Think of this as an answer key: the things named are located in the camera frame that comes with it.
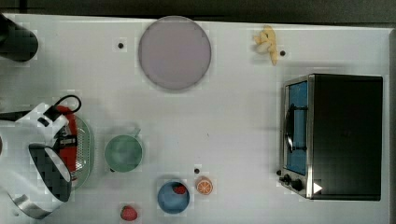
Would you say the green oval strainer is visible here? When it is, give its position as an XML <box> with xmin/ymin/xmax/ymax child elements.
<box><xmin>71</xmin><ymin>117</ymin><xmax>94</xmax><ymax>190</ymax></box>

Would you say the black toaster oven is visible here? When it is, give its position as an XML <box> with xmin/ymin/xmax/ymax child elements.
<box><xmin>276</xmin><ymin>74</ymin><xmax>383</xmax><ymax>201</ymax></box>

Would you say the orange slice toy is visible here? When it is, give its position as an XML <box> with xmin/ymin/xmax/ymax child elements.
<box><xmin>195</xmin><ymin>176</ymin><xmax>213</xmax><ymax>195</ymax></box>

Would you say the small red toy in bowl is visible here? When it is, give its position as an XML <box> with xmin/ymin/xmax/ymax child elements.
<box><xmin>173</xmin><ymin>184</ymin><xmax>187</xmax><ymax>195</ymax></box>

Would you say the red plush ketchup bottle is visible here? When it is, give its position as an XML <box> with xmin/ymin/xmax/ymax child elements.
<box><xmin>56</xmin><ymin>105</ymin><xmax>78</xmax><ymax>181</ymax></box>

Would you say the grey round plate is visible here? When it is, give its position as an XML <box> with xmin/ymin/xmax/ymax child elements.
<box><xmin>138</xmin><ymin>16</ymin><xmax>212</xmax><ymax>91</ymax></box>

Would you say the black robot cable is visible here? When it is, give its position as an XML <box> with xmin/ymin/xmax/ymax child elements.
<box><xmin>50</xmin><ymin>94</ymin><xmax>83</xmax><ymax>117</ymax></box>

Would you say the blue bowl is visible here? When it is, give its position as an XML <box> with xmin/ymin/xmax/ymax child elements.
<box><xmin>157</xmin><ymin>180</ymin><xmax>191</xmax><ymax>215</ymax></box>

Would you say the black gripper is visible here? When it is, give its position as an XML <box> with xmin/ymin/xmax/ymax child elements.
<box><xmin>54</xmin><ymin>126</ymin><xmax>78</xmax><ymax>148</ymax></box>

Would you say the green cup with handle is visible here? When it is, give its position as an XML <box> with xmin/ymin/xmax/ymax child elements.
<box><xmin>105</xmin><ymin>128</ymin><xmax>144</xmax><ymax>173</ymax></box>

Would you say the yellow plush banana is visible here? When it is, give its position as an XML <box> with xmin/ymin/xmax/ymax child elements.
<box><xmin>253</xmin><ymin>25</ymin><xmax>278</xmax><ymax>65</ymax></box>

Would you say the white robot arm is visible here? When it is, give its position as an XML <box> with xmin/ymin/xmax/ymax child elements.
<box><xmin>0</xmin><ymin>103</ymin><xmax>72</xmax><ymax>219</ymax></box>

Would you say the red strawberry toy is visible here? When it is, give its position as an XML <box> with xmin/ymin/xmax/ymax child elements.
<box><xmin>120</xmin><ymin>205</ymin><xmax>138</xmax><ymax>221</ymax></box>

